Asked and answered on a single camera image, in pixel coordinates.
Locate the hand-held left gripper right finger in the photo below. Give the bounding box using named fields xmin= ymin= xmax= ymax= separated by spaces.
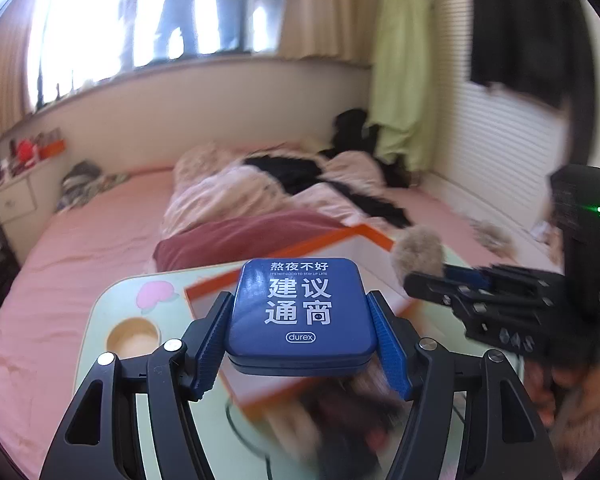
xmin=367 ymin=290 xmax=563 ymax=480

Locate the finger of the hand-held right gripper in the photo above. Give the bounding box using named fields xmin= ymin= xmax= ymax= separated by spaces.
xmin=403 ymin=270 xmax=552 ymax=359
xmin=442 ymin=262 xmax=568 ymax=293

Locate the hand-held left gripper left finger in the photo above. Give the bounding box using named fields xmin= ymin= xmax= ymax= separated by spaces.
xmin=39 ymin=290 xmax=233 ymax=480

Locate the pale fluffy pompom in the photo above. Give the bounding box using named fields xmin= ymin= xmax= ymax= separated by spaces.
xmin=391 ymin=225 xmax=448 ymax=286

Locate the blue tin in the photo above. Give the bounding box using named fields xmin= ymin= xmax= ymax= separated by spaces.
xmin=225 ymin=257 xmax=373 ymax=377

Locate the orange cardboard box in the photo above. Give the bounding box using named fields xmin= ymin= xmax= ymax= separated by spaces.
xmin=184 ymin=222 xmax=421 ymax=423

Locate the person's right forearm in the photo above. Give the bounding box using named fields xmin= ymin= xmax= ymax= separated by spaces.
xmin=550 ymin=360 xmax=600 ymax=466

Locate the mint green desktop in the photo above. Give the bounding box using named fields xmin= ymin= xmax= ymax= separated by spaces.
xmin=77 ymin=250 xmax=526 ymax=480

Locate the person's right hand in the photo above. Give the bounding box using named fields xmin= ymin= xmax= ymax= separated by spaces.
xmin=526 ymin=354 xmax=557 ymax=429

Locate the beige fluffy item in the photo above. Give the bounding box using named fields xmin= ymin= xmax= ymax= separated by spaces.
xmin=472 ymin=220 xmax=517 ymax=252

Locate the dark red packet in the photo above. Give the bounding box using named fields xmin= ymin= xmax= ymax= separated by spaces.
xmin=290 ymin=380 xmax=411 ymax=441

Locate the white louvred door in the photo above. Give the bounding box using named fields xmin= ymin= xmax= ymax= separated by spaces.
xmin=432 ymin=0 xmax=571 ymax=221

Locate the pale pink comforter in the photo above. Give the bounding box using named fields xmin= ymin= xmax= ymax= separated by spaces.
xmin=162 ymin=142 xmax=396 ymax=241

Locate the pink bed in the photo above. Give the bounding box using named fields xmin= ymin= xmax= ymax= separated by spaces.
xmin=0 ymin=165 xmax=556 ymax=461

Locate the black clothing heap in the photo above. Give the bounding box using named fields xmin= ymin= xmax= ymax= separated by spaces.
xmin=330 ymin=109 xmax=381 ymax=161

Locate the grey patterned cloth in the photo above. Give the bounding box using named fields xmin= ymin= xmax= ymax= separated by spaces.
xmin=55 ymin=160 xmax=131 ymax=211

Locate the light green hanging cloth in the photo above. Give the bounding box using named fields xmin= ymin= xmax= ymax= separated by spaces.
xmin=370 ymin=0 xmax=453 ymax=171

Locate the black hanging garment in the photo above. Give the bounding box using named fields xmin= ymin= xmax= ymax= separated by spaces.
xmin=467 ymin=0 xmax=598 ymax=111

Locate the white nightstand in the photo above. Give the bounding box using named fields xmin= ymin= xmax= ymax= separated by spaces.
xmin=0 ymin=157 xmax=67 ymax=247

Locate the beige curtain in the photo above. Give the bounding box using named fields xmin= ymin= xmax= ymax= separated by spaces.
xmin=0 ymin=0 xmax=56 ymax=141
xmin=275 ymin=0 xmax=381 ymax=68

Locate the window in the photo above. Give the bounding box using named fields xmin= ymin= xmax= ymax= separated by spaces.
xmin=27 ymin=0 xmax=291 ymax=106

